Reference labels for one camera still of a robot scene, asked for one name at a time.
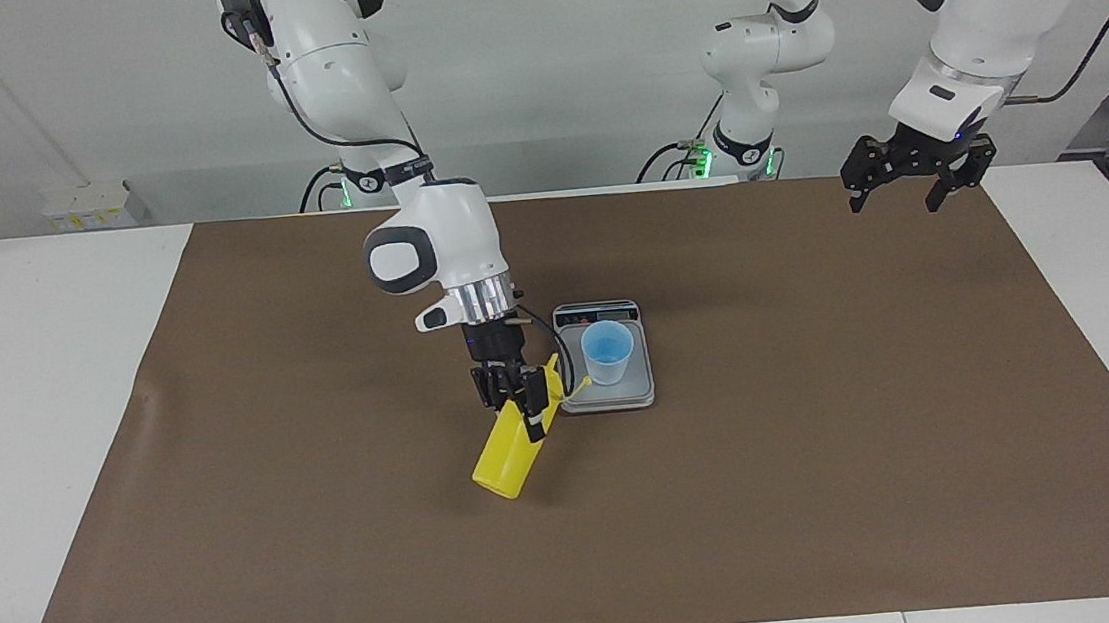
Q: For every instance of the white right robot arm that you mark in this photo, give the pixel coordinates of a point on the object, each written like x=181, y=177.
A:
x=443, y=241

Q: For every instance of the white wall socket strip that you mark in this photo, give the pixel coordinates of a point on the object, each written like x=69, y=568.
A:
x=89, y=207

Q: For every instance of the yellow squeeze bottle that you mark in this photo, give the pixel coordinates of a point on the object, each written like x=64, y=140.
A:
x=502, y=462

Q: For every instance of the silver digital kitchen scale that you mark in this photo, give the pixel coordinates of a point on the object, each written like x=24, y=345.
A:
x=612, y=397

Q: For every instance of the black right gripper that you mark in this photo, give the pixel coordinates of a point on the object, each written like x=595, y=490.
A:
x=495, y=345

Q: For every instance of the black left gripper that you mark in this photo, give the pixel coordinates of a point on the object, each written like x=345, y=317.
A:
x=942, y=155

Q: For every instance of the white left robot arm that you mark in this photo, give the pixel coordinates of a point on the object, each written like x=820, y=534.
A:
x=999, y=2

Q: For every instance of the brown paper mat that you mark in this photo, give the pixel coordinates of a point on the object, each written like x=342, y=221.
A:
x=577, y=570

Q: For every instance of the light blue plastic cup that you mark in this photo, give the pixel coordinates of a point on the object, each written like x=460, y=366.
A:
x=609, y=362

